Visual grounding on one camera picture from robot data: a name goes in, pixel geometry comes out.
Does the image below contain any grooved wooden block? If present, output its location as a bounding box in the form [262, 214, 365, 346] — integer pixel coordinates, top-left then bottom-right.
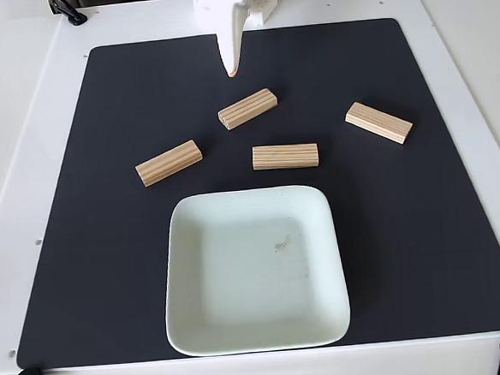
[216, 87, 281, 132]

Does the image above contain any plain wooden block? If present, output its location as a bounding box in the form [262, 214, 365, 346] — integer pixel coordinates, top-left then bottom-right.
[342, 98, 415, 150]
[133, 139, 205, 189]
[251, 141, 321, 172]

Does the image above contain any pale green square plate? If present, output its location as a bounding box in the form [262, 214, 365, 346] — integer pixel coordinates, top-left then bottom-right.
[155, 182, 354, 360]

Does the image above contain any black table clamp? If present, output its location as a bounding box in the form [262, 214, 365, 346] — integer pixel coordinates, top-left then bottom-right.
[47, 0, 89, 29]

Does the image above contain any black rubber mat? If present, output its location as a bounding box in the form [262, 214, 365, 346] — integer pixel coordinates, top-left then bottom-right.
[0, 9, 500, 371]

